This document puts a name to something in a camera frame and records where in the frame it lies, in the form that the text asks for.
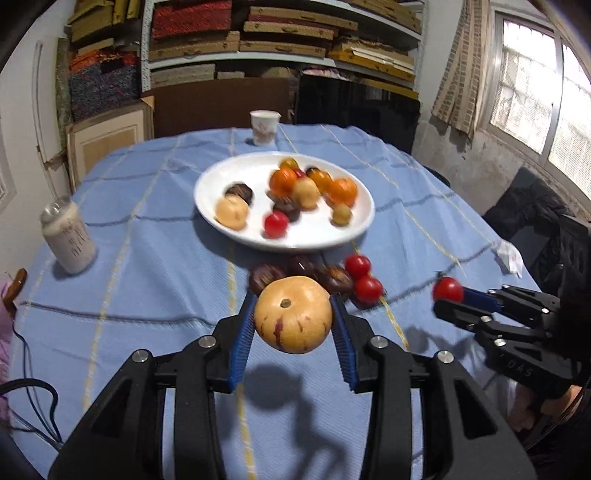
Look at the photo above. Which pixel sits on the large orange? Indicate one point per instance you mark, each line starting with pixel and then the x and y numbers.
pixel 282 181

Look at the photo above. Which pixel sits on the plaid beige curtain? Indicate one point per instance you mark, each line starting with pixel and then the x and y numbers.
pixel 461 69

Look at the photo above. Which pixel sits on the stack of woven flat boxes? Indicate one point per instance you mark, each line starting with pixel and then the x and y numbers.
pixel 277 32

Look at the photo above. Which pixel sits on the brown cardboard board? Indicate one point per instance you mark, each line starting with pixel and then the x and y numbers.
pixel 207 108

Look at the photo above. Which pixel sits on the beige drink can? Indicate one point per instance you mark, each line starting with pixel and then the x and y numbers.
pixel 69 237

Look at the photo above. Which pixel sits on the blue checked tablecloth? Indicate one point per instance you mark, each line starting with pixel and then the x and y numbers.
pixel 152 277

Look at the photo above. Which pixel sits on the small orange tangerine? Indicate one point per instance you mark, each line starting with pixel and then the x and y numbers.
pixel 342 192

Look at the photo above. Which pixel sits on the person's right hand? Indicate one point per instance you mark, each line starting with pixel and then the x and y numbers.
pixel 526 406

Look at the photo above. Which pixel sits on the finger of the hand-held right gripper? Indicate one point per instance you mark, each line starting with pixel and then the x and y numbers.
pixel 480 299
pixel 461 313

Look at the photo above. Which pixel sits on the barred window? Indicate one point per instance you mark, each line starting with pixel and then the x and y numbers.
pixel 531 83

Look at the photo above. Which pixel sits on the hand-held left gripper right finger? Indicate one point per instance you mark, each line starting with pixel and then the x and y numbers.
pixel 346 355

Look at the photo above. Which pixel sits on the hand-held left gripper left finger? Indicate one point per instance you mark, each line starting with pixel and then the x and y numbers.
pixel 240 350

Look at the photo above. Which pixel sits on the wooden chair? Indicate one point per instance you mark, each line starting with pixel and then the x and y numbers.
pixel 16 286

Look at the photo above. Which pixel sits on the white metal shelf rack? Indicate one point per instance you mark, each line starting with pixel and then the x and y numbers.
pixel 418 46

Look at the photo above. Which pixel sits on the beige framed panel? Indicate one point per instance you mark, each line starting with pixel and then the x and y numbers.
pixel 108 143

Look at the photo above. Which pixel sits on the yellow fruit with red streaks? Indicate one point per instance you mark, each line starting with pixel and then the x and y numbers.
pixel 293 316

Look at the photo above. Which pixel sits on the white paper cup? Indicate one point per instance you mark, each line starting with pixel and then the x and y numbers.
pixel 264 127

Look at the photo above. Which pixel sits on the small orange round fruit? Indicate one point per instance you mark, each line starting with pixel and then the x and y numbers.
pixel 321 181

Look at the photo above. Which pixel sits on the black jacket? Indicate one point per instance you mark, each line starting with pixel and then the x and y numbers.
pixel 526 212

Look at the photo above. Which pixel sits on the white door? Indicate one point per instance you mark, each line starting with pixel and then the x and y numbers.
pixel 44 115

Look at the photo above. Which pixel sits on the small tan round fruit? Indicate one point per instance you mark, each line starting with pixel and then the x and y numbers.
pixel 341 215

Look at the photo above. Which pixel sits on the dark brown round fruit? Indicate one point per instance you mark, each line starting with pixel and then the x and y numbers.
pixel 286 208
pixel 264 276
pixel 337 278
pixel 241 190

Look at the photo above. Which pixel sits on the small yellow round fruit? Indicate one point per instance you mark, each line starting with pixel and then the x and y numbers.
pixel 289 163

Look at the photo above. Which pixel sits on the pale yellow round fruit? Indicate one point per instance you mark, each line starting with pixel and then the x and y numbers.
pixel 232 213

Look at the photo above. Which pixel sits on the white oval plate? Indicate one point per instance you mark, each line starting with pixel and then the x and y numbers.
pixel 318 235

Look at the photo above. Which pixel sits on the red cherry tomato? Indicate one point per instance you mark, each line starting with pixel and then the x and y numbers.
pixel 368 289
pixel 448 290
pixel 276 225
pixel 358 266

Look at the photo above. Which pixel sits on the crumpled white tissue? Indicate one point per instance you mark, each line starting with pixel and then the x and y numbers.
pixel 508 256

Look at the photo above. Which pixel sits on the stack of patterned fabric boxes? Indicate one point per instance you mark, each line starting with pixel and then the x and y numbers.
pixel 101 83

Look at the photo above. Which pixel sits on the black flat screen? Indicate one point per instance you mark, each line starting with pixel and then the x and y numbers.
pixel 360 110

